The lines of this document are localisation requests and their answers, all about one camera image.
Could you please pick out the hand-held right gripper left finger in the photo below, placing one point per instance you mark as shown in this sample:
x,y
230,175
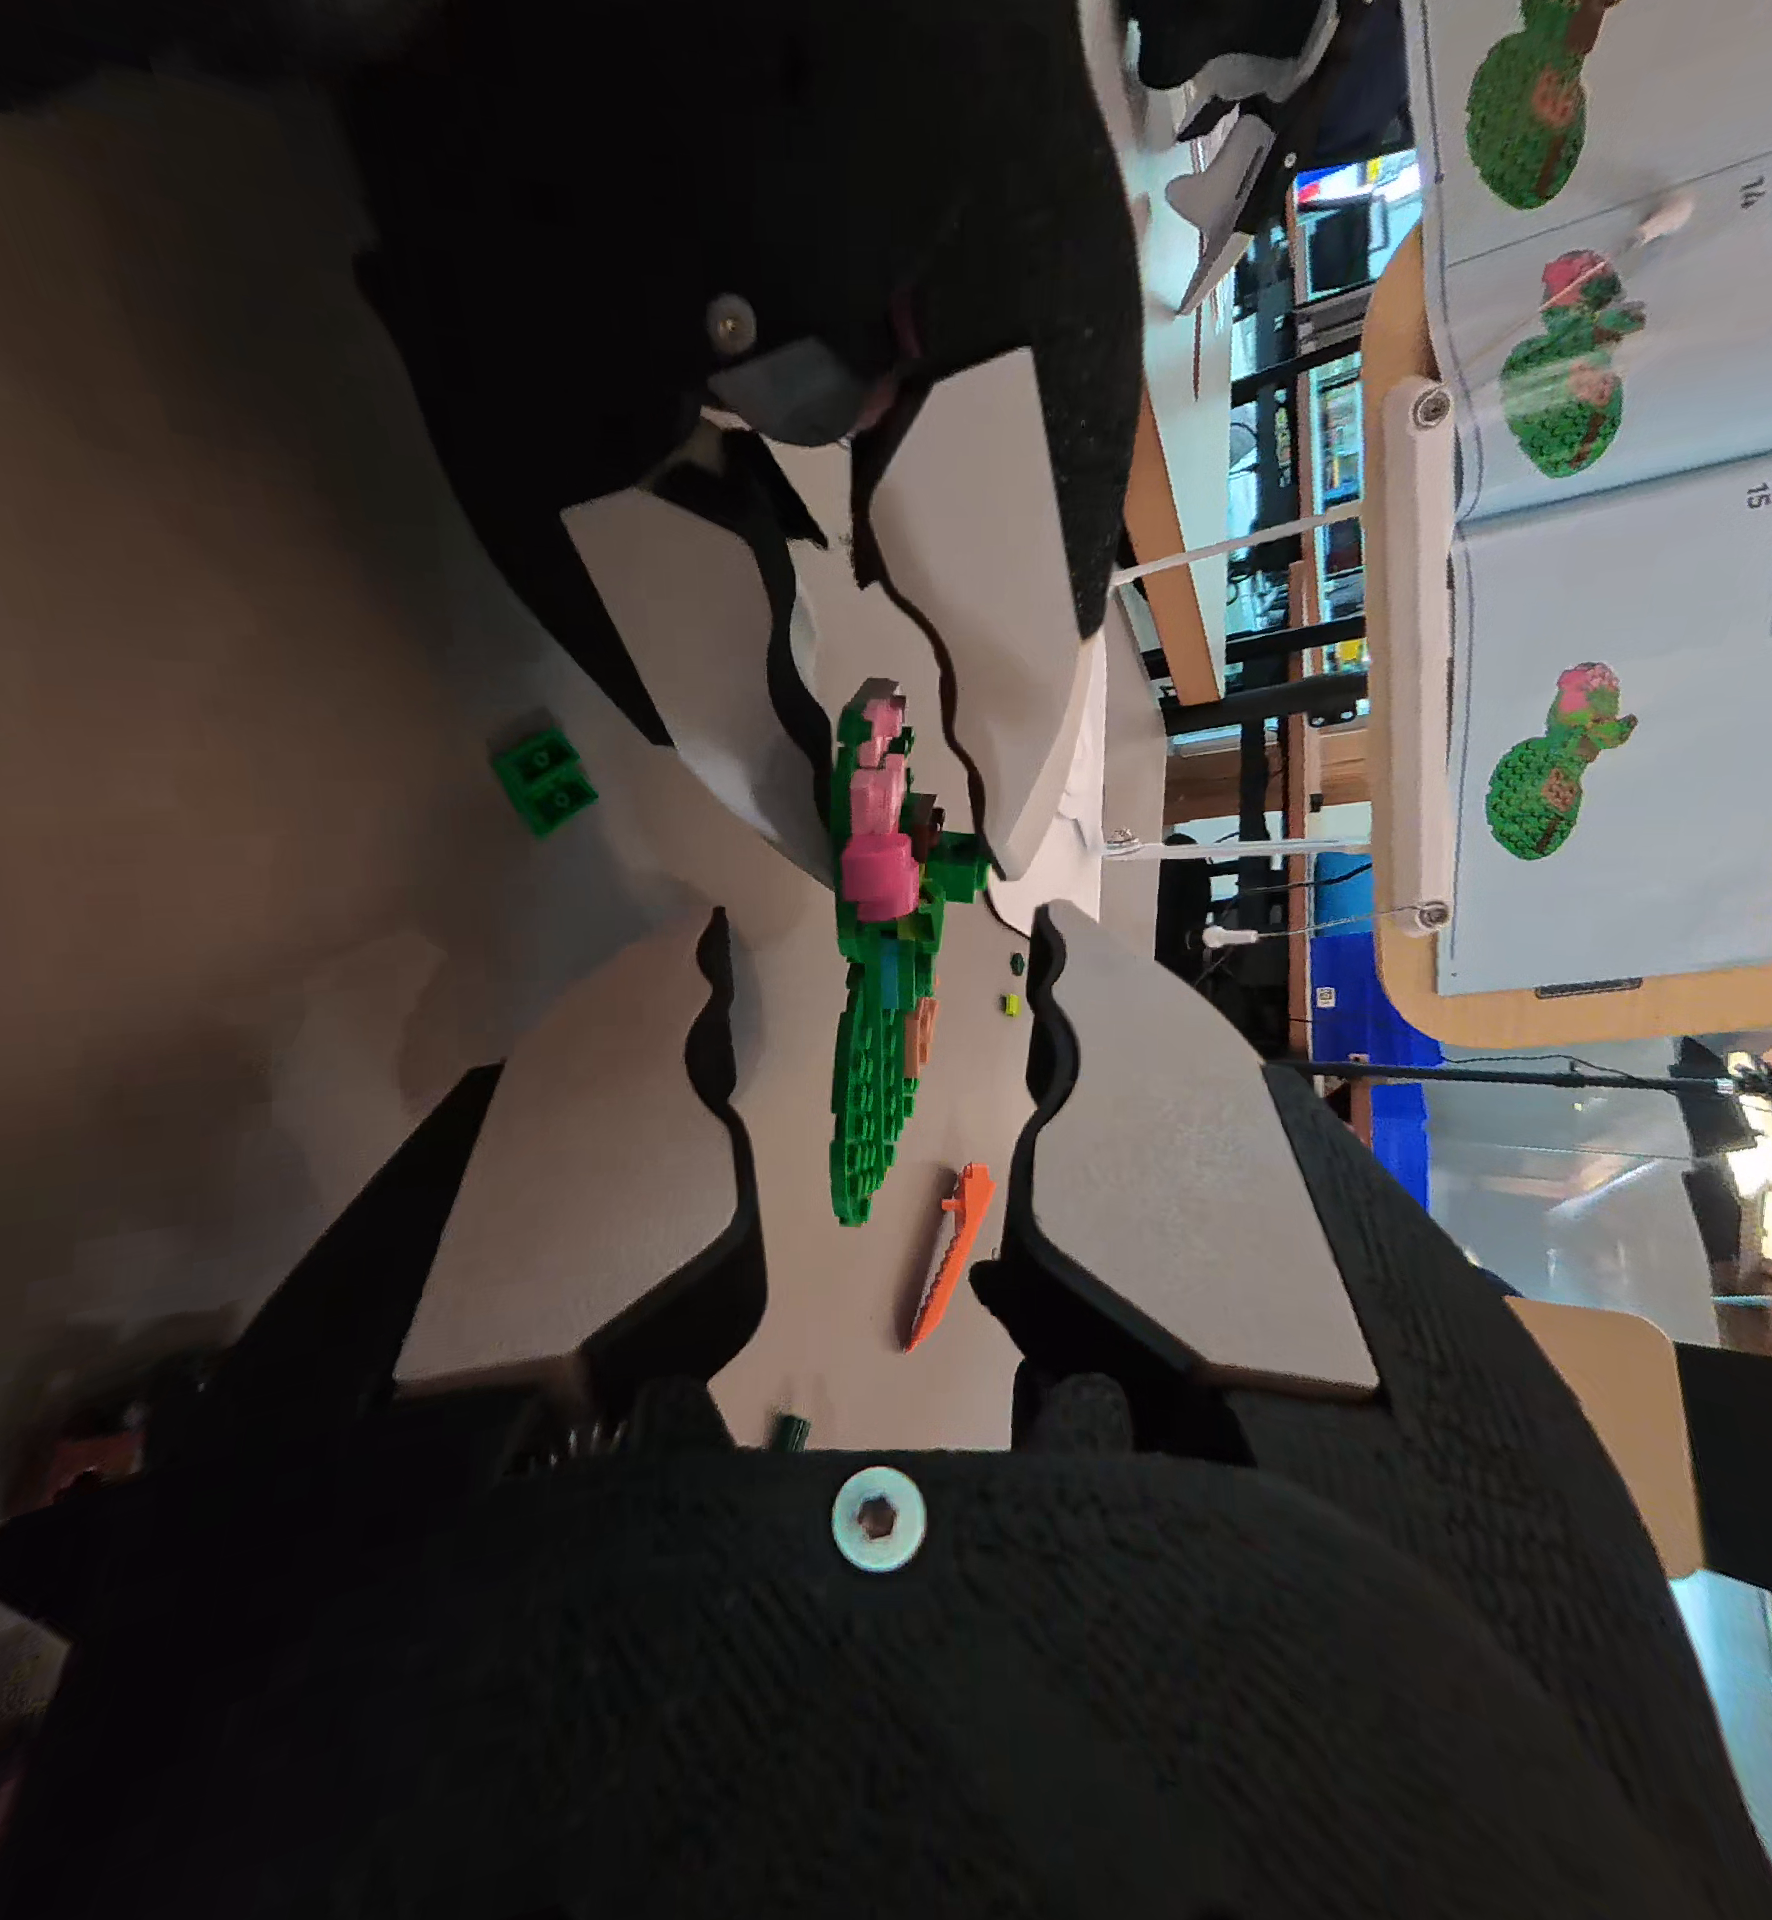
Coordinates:
x,y
586,1170

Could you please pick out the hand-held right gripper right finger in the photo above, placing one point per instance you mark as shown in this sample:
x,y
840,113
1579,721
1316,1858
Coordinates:
x,y
1201,1201

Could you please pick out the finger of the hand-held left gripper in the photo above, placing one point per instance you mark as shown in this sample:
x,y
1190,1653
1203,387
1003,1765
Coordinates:
x,y
690,631
1000,600

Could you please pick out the green lego flower model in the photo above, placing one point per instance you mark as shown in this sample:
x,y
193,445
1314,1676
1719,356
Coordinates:
x,y
871,1050

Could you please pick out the green two-stud lego brick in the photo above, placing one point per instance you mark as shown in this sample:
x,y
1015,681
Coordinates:
x,y
543,781

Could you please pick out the lego instruction booklet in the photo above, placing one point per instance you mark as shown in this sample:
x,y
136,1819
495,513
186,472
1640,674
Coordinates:
x,y
1622,842

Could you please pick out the wood-edged desk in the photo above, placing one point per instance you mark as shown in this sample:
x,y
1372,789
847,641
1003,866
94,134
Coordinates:
x,y
1183,600

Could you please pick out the blue storage bin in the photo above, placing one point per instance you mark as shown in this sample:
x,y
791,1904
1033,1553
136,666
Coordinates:
x,y
1353,1036

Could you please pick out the orange brick separator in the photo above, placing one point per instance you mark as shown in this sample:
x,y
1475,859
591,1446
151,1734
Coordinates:
x,y
955,1245

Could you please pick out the white stand rod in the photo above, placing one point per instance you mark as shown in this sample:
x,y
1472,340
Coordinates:
x,y
1247,543
1247,849

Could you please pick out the black pole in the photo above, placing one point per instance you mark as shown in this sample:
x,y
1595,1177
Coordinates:
x,y
1502,1074

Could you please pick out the white booklet clamp bar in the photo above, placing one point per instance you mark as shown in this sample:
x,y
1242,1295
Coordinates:
x,y
1411,631

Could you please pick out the wooden panel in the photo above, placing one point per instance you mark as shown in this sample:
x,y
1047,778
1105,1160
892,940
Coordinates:
x,y
1607,1410

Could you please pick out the wooden booklet board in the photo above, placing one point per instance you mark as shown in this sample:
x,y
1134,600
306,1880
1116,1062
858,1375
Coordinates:
x,y
1697,1018

